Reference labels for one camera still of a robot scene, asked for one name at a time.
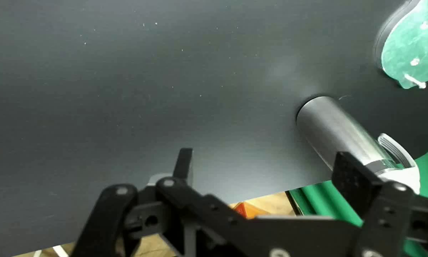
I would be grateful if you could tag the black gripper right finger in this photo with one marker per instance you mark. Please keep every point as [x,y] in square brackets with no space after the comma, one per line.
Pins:
[390,209]

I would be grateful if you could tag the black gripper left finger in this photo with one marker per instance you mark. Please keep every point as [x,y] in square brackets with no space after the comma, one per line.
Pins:
[194,201]

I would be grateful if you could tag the silver white flask lid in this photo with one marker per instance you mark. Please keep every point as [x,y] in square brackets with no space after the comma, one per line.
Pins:
[407,178]

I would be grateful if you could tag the small orange object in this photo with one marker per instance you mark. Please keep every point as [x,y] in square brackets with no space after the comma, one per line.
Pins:
[245,211]

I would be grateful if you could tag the silver metal flask body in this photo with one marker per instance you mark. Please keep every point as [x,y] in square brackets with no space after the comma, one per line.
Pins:
[332,129]

